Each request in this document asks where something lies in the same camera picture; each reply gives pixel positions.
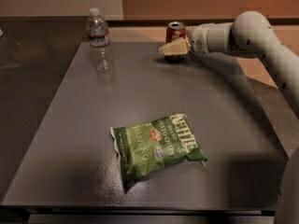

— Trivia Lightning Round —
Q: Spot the green jalapeno chip bag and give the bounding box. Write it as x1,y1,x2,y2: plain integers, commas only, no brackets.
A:
110,112,207,191

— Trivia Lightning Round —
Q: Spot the clear plastic water bottle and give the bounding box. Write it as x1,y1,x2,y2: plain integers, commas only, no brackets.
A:
86,7,114,73

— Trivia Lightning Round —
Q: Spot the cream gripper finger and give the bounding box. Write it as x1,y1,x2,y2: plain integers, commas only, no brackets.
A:
158,41,191,56
166,37,187,44

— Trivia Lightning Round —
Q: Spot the red coke can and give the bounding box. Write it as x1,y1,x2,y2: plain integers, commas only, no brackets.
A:
164,21,186,63

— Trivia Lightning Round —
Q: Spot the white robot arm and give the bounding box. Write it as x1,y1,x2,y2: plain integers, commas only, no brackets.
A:
159,11,299,224

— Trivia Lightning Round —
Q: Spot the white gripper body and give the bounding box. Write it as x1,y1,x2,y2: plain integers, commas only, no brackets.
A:
186,23,213,53

